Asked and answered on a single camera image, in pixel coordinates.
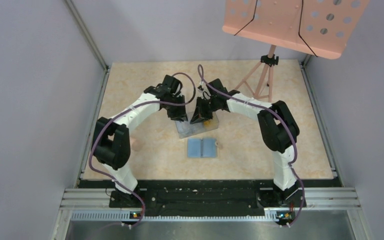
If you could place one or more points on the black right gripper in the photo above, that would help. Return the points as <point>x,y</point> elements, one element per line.
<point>200,114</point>

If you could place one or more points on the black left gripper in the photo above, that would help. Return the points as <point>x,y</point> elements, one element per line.
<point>179,115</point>

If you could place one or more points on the gold credit card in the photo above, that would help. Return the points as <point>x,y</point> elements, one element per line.
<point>208,124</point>

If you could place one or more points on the clear acrylic card box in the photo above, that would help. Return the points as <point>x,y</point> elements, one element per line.
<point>186,130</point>

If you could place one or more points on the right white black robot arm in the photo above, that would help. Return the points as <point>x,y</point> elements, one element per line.
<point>278,128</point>

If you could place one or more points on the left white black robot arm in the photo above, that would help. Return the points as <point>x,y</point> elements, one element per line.
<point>111,144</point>

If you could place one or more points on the pink wooden cylinder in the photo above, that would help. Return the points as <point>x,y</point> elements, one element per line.
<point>135,144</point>

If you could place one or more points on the pink music stand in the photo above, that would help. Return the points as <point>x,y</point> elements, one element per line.
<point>317,27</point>

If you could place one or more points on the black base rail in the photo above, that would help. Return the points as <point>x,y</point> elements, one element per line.
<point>198,198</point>

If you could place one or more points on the grey slotted cable duct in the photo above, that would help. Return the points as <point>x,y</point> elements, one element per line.
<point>127,216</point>

